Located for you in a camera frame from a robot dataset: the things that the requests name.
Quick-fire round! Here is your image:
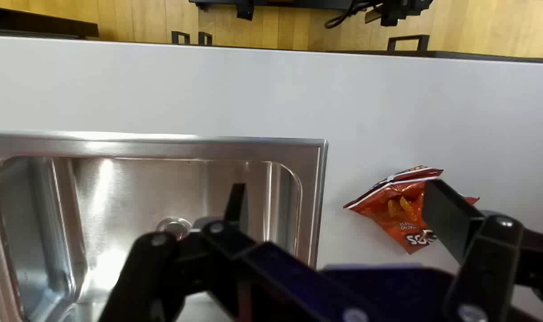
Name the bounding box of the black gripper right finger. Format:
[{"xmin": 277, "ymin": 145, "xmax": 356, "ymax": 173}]
[{"xmin": 424, "ymin": 177, "xmax": 543, "ymax": 322}]

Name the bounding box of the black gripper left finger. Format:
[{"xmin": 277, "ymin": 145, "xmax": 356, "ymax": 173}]
[{"xmin": 98, "ymin": 182, "xmax": 383, "ymax": 322}]

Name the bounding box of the orange snack packet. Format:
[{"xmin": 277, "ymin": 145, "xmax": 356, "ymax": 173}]
[{"xmin": 343, "ymin": 164, "xmax": 483, "ymax": 256}]

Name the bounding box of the round sink drain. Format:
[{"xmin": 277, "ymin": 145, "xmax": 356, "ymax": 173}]
[{"xmin": 157, "ymin": 216, "xmax": 194, "ymax": 236}]

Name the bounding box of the stainless steel sink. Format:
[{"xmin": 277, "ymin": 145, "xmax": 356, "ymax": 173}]
[{"xmin": 0, "ymin": 130, "xmax": 331, "ymax": 322}]

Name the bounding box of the wooden cabinet front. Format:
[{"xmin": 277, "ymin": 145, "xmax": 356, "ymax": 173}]
[{"xmin": 0, "ymin": 0, "xmax": 543, "ymax": 61}]

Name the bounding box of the wide black cabinet handle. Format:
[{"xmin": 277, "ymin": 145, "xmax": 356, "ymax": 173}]
[{"xmin": 386, "ymin": 32, "xmax": 433, "ymax": 55}]

